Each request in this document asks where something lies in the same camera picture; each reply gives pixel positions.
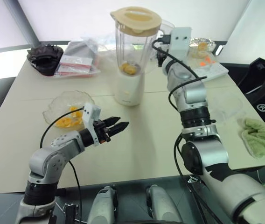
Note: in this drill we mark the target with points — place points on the clear crumpled plastic bag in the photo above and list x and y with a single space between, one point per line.
102 42

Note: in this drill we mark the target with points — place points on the black crumpled cloth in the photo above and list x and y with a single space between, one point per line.
45 58

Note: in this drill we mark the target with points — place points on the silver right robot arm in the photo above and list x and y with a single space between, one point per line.
216 154

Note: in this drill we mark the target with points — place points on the plastic bag with pink packs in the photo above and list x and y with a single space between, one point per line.
76 61

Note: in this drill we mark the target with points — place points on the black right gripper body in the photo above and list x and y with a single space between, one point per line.
162 59

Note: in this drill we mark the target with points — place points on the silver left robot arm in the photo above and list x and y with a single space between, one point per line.
43 161

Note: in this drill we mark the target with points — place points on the clear plastic container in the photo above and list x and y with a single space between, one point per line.
228 105

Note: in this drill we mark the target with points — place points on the black metal bracket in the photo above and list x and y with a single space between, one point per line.
71 213

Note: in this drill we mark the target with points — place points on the dark window frame post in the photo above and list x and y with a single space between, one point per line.
24 23

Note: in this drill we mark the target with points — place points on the black backpack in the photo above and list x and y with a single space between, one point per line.
263 93

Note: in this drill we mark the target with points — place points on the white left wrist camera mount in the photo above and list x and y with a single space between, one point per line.
90 116

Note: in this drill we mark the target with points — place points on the clear blender jar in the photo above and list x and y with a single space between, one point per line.
132 50

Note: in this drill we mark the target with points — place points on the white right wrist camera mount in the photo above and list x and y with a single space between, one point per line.
180 40

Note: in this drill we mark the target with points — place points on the cream blender lid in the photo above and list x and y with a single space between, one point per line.
136 19

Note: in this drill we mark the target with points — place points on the green towel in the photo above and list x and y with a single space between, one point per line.
259 137

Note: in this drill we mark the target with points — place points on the crumpled foil bowl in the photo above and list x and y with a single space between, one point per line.
209 43

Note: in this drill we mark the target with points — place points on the silver rounded robot leg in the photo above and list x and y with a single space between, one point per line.
161 205
103 205

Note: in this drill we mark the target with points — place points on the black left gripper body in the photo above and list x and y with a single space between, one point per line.
101 131

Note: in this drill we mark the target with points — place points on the small orange plastic pieces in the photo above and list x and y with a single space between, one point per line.
206 61

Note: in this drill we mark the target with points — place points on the white blender base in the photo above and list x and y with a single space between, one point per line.
129 91

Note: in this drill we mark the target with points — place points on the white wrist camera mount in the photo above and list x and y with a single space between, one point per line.
180 40
90 116

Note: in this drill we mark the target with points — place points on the clear glass bowl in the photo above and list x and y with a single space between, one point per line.
60 105

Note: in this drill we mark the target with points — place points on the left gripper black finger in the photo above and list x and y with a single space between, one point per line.
119 127
111 121

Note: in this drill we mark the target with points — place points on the black table frame leg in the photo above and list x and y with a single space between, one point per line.
194 186

